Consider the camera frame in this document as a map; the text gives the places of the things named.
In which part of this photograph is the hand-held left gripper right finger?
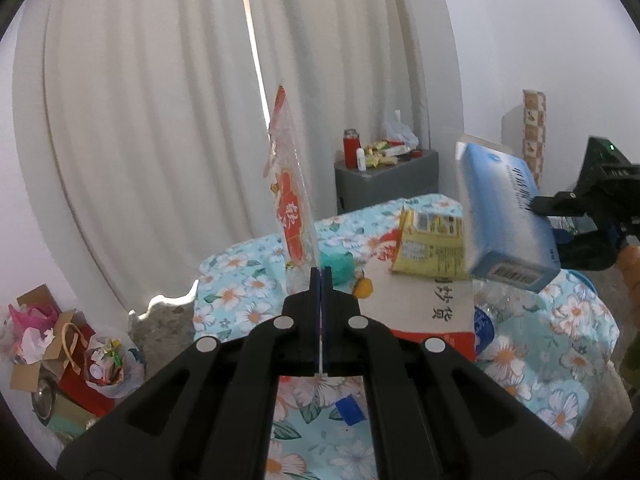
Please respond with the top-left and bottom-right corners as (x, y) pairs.
(322, 267), (587, 480)

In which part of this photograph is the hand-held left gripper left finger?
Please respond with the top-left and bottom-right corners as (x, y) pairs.
(56, 267), (321, 480)

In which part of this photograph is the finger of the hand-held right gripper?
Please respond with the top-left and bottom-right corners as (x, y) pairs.
(530, 191), (591, 218)
(555, 230), (621, 271)

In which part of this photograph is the blue tissue box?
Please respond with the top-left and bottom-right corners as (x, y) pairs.
(455, 142), (562, 294)

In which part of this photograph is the clear plastic bag red print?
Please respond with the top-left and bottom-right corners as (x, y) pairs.
(263, 85), (321, 286)

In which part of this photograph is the person's right hand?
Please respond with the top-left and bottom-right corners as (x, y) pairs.
(617, 246), (640, 307)

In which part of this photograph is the teal crumpled ball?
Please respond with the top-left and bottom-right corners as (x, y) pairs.
(320, 251), (355, 286)

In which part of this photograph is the patterned tall box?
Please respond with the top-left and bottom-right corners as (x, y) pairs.
(522, 89), (547, 186)

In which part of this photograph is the floral bed sheet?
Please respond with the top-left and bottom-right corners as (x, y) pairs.
(192, 192), (633, 480)

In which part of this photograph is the white red paper bag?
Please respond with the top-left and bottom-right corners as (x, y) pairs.
(357, 255), (477, 362)

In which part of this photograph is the yellow snack packet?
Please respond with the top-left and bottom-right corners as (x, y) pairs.
(391, 205), (470, 281)

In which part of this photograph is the grey nightstand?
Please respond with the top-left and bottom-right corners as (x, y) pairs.
(334, 149), (440, 215)

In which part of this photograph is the white plastic bag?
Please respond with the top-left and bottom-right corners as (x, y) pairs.
(384, 110), (420, 148)

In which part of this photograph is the red thermos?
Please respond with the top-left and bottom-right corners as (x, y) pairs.
(342, 129), (360, 168)

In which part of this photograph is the pile of snack packets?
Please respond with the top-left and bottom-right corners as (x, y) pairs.
(364, 140), (423, 167)

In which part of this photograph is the clear bag of wrappers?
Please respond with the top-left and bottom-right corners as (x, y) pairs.
(84, 330), (146, 400)

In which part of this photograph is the white curtain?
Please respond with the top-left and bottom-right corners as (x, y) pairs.
(12, 0), (266, 321)
(245, 0), (466, 236)

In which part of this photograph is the metal bowl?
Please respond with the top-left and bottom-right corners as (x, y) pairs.
(31, 377), (58, 426)

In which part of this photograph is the pink tissue paper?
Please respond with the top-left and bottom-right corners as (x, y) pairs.
(7, 305), (56, 366)

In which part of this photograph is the cardboard box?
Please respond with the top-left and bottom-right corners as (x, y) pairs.
(10, 285), (76, 392)

